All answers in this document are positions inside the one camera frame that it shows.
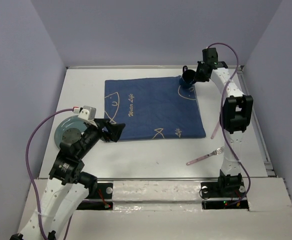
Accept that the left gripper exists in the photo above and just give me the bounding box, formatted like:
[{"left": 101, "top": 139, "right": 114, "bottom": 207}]
[{"left": 77, "top": 117, "right": 126, "bottom": 158}]

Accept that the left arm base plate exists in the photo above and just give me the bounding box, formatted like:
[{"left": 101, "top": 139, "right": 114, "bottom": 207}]
[{"left": 77, "top": 181, "right": 114, "bottom": 211}]

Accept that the spoon with pink handle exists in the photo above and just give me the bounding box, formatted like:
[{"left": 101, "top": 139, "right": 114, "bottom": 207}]
[{"left": 210, "top": 114, "right": 221, "bottom": 140}]

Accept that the dark blue mug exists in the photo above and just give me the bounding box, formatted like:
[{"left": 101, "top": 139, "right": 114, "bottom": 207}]
[{"left": 179, "top": 65, "right": 196, "bottom": 89}]

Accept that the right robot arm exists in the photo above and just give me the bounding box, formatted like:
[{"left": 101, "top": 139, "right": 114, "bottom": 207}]
[{"left": 195, "top": 47, "right": 254, "bottom": 200}]

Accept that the fork with pink handle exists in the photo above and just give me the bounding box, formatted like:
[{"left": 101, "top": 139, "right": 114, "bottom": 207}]
[{"left": 186, "top": 146, "right": 225, "bottom": 166}]

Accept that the teal plate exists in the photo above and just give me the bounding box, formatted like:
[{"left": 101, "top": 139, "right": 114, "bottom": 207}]
[{"left": 54, "top": 115, "right": 87, "bottom": 149}]

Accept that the blue cloth placemat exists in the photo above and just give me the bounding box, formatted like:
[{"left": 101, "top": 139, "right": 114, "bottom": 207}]
[{"left": 104, "top": 76, "right": 206, "bottom": 141}]

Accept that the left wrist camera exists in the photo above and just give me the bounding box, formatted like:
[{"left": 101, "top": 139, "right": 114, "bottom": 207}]
[{"left": 72, "top": 105, "right": 97, "bottom": 125}]

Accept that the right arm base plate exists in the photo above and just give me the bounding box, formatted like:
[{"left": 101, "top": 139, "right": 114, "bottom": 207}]
[{"left": 198, "top": 181, "right": 249, "bottom": 210}]

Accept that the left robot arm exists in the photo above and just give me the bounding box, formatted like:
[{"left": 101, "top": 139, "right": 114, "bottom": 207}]
[{"left": 10, "top": 118, "right": 126, "bottom": 240}]

